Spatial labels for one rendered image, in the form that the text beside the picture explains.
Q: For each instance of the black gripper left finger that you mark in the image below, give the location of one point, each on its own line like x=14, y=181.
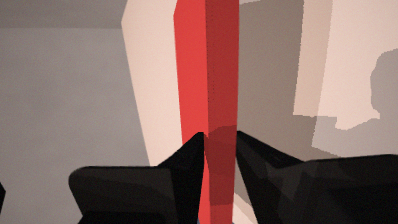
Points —
x=173, y=192

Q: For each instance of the red rectangular panel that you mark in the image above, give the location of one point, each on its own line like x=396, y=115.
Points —
x=207, y=58

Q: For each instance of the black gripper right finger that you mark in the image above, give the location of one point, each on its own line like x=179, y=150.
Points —
x=285, y=190

